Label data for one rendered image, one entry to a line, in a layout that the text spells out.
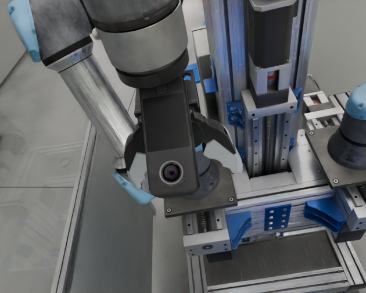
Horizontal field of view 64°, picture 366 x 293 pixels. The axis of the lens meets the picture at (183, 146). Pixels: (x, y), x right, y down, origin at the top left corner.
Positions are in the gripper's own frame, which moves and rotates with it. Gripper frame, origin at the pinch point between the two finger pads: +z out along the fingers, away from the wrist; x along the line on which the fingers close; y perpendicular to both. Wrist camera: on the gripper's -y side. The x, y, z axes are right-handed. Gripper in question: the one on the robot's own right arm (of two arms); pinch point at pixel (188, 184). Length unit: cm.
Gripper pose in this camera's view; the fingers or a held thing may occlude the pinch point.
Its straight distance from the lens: 41.9
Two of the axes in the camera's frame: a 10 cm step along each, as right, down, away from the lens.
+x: -9.8, 1.6, 1.1
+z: 1.9, 6.3, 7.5
